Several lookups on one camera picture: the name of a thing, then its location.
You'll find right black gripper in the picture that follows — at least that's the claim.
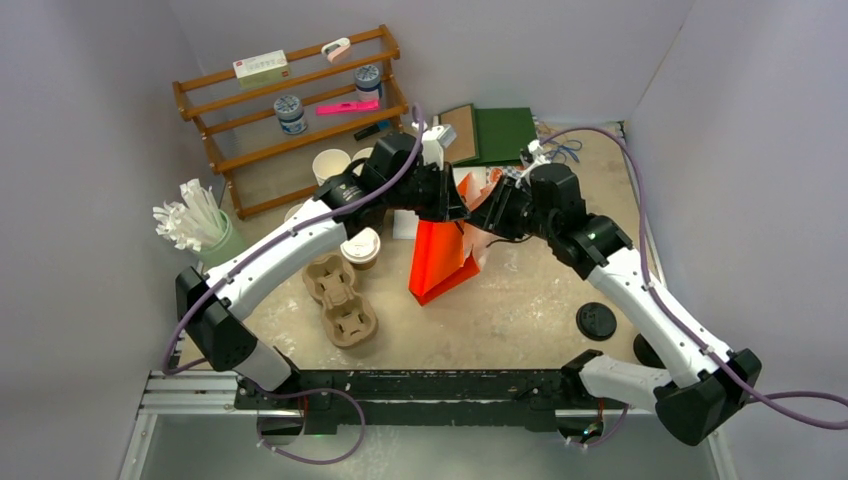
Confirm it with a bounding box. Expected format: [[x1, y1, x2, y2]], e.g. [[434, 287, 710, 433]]
[[465, 176, 558, 242]]

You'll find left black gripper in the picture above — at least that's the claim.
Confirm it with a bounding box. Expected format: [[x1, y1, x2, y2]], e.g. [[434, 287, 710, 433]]
[[386, 162, 471, 223]]

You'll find orange paper bag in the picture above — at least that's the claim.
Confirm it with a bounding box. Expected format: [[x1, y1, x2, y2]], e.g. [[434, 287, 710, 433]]
[[408, 170, 531, 307]]

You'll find white cup lid picked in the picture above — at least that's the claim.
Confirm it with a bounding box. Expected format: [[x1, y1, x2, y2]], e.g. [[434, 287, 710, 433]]
[[340, 228, 382, 260]]

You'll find brown paper cup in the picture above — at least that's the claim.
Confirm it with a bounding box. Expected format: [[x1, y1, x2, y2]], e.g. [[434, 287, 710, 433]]
[[347, 256, 378, 270], [284, 203, 303, 222]]

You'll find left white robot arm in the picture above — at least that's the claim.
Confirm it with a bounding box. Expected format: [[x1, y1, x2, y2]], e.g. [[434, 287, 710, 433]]
[[175, 127, 469, 409]]

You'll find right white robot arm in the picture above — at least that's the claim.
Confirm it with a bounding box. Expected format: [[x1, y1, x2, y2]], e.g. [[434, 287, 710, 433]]
[[468, 164, 762, 446]]

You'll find blue checkered paper bag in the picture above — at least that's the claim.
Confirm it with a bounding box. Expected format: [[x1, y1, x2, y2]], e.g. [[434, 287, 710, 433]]
[[486, 165, 524, 189]]

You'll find green paper bag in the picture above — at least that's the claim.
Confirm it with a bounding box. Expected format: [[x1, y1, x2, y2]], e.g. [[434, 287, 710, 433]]
[[437, 104, 537, 167]]

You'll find right white cup stack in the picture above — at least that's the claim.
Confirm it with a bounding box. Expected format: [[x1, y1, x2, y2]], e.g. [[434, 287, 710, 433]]
[[351, 147, 374, 176]]

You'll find white cup stack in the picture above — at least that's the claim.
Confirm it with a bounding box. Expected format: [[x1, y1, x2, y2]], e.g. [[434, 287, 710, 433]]
[[312, 149, 351, 186], [351, 147, 374, 176]]

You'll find black blue marker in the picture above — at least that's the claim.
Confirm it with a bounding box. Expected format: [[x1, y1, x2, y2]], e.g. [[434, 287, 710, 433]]
[[353, 120, 391, 141]]

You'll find pink marker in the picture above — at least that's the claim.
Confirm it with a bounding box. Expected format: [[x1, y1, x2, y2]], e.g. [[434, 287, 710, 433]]
[[315, 99, 381, 116]]

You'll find left white cup stack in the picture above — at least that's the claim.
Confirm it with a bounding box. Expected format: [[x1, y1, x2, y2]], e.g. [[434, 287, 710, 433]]
[[312, 149, 351, 186]]

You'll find blue white jar right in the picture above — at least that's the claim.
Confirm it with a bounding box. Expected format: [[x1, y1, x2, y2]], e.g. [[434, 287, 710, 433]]
[[354, 64, 383, 102]]

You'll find blue white jar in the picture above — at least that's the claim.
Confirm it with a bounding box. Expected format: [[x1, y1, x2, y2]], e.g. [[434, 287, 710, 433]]
[[354, 64, 383, 102], [273, 95, 308, 135]]

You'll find black cup lid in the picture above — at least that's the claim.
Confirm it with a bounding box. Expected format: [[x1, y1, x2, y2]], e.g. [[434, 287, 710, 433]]
[[575, 302, 618, 341]]

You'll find pulp cup carrier tray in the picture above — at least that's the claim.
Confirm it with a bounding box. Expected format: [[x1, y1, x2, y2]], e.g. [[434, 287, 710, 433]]
[[302, 253, 378, 349]]

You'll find blue white jar left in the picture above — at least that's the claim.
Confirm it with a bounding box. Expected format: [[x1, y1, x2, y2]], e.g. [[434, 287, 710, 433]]
[[273, 95, 308, 135]]

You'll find white pink clip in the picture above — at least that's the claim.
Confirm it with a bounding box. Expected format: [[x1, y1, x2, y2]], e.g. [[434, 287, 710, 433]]
[[321, 37, 351, 65]]

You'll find black lid stack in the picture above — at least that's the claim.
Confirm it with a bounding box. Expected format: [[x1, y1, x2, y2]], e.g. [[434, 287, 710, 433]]
[[632, 334, 665, 369]]

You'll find wooden shelf rack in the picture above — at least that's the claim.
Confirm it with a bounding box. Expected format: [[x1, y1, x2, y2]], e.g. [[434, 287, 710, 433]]
[[172, 24, 410, 220]]

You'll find white green box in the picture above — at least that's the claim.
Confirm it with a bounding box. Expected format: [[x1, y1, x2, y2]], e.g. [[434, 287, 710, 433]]
[[232, 50, 290, 90]]

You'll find green straw holder cup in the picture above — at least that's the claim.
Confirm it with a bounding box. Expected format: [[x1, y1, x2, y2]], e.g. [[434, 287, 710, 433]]
[[194, 211, 248, 268]]

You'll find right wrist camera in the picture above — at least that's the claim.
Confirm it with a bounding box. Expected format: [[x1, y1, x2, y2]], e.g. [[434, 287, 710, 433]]
[[518, 139, 551, 183]]

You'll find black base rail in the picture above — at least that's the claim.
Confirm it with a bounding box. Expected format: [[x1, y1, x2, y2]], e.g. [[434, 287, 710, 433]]
[[139, 367, 723, 439]]

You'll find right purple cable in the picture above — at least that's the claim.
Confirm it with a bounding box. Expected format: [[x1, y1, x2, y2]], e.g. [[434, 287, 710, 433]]
[[539, 127, 848, 452]]

